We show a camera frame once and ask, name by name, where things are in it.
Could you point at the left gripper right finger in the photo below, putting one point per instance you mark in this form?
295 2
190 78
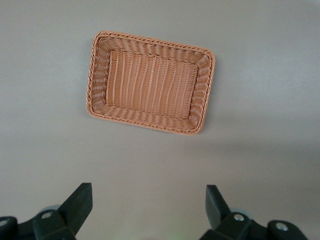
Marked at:
232 227

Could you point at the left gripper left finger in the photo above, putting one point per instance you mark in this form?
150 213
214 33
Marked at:
65 220

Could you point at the brown wicker basket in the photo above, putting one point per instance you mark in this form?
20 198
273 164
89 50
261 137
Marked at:
150 82

